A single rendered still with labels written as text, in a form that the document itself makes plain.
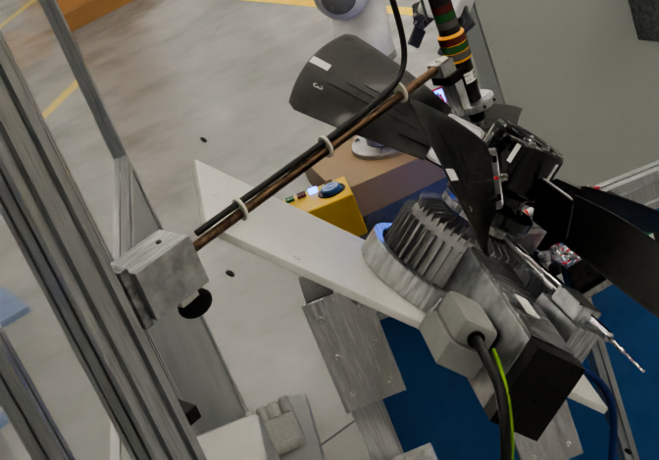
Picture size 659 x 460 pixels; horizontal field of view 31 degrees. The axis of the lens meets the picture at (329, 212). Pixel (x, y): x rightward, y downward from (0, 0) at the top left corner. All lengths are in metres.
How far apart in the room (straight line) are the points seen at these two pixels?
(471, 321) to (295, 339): 2.52
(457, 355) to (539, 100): 2.40
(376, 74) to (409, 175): 0.64
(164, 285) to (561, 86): 2.59
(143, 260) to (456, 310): 0.42
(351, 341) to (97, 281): 0.50
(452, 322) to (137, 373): 0.41
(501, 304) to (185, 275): 0.42
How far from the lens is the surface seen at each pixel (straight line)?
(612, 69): 3.97
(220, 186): 1.78
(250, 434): 1.87
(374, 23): 2.52
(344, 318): 1.78
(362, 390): 1.84
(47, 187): 1.39
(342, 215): 2.25
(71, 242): 1.41
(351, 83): 1.84
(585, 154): 4.03
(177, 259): 1.50
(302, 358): 3.93
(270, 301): 4.35
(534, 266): 1.74
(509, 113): 2.10
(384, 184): 2.47
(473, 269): 1.73
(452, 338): 1.57
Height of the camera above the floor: 1.97
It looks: 24 degrees down
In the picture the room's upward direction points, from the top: 22 degrees counter-clockwise
